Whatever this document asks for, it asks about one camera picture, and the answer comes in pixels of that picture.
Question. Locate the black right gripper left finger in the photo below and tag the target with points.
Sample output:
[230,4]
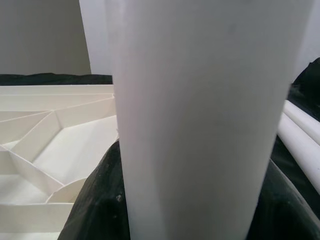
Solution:
[100,205]

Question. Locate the black table cloth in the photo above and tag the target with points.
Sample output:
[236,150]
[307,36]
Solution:
[300,82]

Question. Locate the white plastic table top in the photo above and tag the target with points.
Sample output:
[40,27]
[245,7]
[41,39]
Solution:
[50,150]

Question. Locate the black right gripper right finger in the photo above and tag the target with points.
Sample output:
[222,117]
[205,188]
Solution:
[287,212]

